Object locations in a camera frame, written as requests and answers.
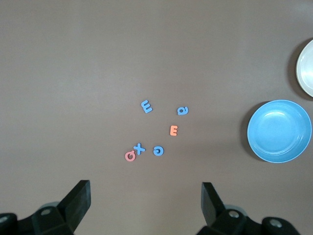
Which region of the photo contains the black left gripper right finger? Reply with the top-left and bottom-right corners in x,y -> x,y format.
198,182 -> 262,235

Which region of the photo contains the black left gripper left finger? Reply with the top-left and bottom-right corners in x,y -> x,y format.
17,180 -> 91,235

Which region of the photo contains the blue foam letter E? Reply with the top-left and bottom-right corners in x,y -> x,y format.
140,99 -> 154,114

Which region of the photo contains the pink foam letter Q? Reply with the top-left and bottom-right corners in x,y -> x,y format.
124,149 -> 137,163

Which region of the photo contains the blue foam letter x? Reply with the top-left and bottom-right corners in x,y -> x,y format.
133,142 -> 147,156

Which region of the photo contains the blue round plate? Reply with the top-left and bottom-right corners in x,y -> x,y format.
246,99 -> 313,164

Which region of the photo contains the pale pink round plate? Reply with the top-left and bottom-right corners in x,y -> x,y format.
295,38 -> 313,98

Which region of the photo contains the brown table cover sheet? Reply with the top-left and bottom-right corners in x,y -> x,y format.
0,0 -> 313,235

